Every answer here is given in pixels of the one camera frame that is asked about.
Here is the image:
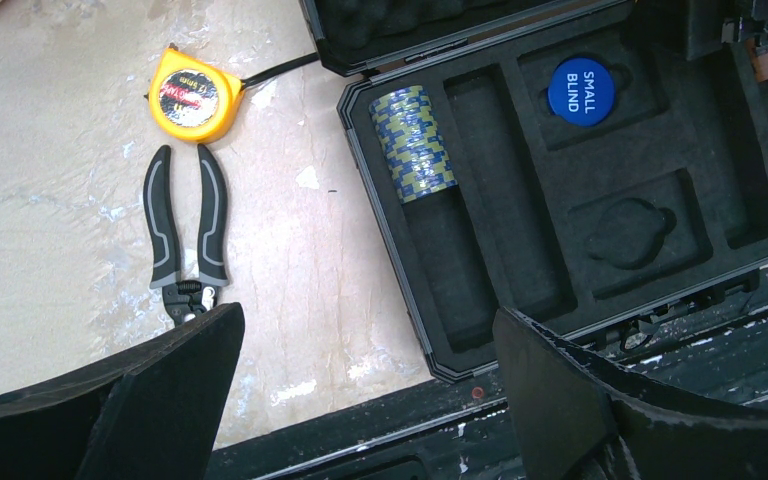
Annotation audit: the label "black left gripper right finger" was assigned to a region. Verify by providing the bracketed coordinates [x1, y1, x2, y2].
[493, 308, 768, 479]

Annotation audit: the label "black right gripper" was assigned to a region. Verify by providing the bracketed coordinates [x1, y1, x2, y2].
[629, 0, 768, 60]

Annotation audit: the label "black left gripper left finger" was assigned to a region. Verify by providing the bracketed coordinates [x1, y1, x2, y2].
[0, 303, 245, 479]

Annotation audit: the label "blue small blind button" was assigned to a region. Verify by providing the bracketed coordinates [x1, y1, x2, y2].
[547, 57, 616, 127]

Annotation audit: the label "black foam-lined poker case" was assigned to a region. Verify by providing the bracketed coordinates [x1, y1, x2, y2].
[301, 1, 768, 382]

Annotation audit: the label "yellow measuring tape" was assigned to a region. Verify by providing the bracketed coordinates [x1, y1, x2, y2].
[146, 44, 244, 143]

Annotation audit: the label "grey black handled pliers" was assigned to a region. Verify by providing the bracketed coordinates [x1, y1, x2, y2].
[142, 142, 232, 327]

